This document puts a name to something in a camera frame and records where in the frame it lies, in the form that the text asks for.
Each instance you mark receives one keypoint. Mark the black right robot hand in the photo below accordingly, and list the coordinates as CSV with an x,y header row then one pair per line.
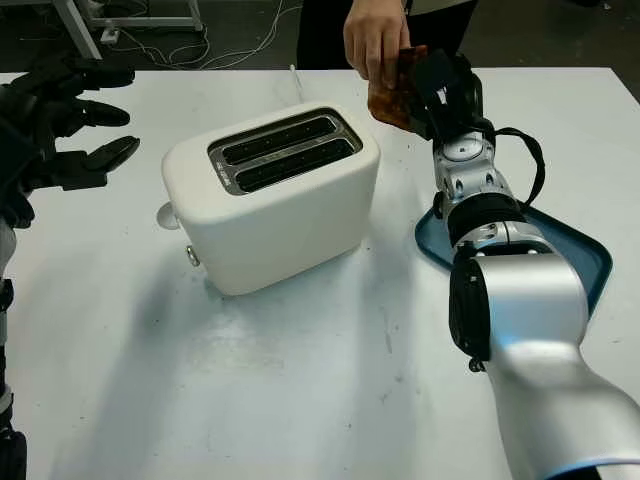
x,y
470,95

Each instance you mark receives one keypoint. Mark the grey metal frame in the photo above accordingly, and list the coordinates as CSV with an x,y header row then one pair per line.
x,y
150,20

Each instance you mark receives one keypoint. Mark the white power strip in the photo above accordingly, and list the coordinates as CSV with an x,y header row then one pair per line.
x,y
110,35

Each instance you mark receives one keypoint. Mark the white toaster lever knob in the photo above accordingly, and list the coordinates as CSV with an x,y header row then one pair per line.
x,y
167,216

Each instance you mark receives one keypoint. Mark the person in black trousers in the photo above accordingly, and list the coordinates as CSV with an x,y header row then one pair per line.
x,y
440,25

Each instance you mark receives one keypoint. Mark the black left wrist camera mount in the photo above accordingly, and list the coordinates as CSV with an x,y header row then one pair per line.
x,y
20,155

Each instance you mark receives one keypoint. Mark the white two-slot toaster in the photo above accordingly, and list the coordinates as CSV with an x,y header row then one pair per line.
x,y
280,225

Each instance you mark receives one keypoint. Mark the blue plastic tray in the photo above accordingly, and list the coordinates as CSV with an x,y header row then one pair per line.
x,y
580,250

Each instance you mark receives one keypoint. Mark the silver toaster dial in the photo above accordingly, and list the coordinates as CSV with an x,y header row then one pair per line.
x,y
192,255

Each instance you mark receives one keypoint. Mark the brown toast slice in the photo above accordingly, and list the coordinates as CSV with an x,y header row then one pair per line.
x,y
390,105

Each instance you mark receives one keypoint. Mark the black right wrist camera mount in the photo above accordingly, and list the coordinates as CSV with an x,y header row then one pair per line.
x,y
432,75

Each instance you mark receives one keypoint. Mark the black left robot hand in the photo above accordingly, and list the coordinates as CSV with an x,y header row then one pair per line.
x,y
85,165

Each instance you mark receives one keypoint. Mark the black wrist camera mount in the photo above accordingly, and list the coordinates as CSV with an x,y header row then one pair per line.
x,y
20,155
432,75

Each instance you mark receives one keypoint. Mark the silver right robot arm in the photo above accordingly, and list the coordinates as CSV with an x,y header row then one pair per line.
x,y
530,320

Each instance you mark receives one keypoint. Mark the person's bare hand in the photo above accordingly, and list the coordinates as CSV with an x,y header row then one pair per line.
x,y
375,35

